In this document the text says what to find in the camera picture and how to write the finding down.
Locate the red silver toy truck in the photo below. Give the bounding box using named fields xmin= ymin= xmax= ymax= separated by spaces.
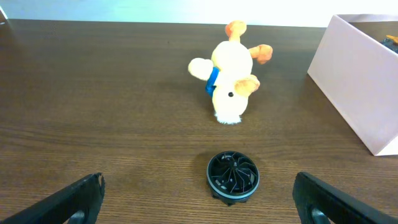
xmin=381 ymin=35 xmax=398 ymax=53

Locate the yellow plush duck toy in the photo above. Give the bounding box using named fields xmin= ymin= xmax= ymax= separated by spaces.
xmin=188 ymin=21 xmax=273 ymax=124

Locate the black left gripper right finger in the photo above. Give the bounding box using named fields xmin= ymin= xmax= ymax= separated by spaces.
xmin=292 ymin=172 xmax=397 ymax=224

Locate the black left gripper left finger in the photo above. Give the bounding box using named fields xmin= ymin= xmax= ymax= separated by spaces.
xmin=1 ymin=172 xmax=105 ymax=224

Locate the pink cardboard box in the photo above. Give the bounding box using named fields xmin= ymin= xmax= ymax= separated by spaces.
xmin=308 ymin=14 xmax=397 ymax=156

